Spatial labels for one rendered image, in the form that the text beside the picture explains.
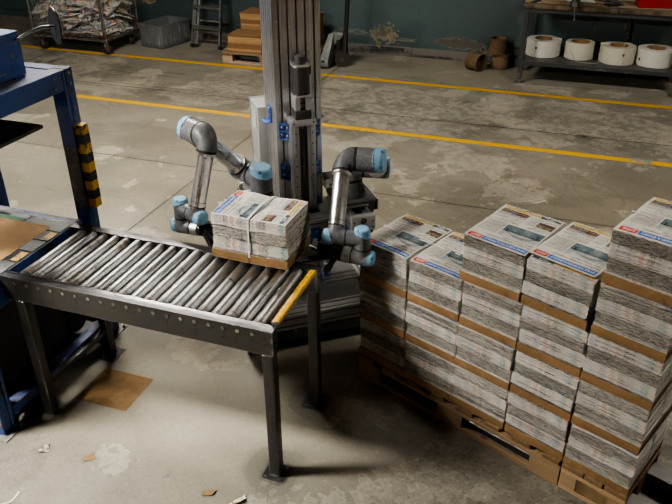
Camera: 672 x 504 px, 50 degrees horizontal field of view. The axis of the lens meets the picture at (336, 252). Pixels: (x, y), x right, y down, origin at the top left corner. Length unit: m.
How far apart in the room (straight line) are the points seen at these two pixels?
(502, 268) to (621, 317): 0.51
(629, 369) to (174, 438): 2.07
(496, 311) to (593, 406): 0.54
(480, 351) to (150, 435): 1.62
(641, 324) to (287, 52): 2.10
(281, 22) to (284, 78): 0.28
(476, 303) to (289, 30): 1.61
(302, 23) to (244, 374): 1.84
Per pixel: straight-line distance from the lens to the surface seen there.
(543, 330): 3.07
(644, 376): 2.97
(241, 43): 9.63
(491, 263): 3.06
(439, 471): 3.45
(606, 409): 3.12
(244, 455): 3.52
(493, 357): 3.27
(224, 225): 3.29
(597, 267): 2.93
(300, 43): 3.74
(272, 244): 3.22
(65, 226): 3.90
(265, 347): 2.93
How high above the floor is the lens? 2.48
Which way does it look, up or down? 30 degrees down
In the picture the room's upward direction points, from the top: straight up
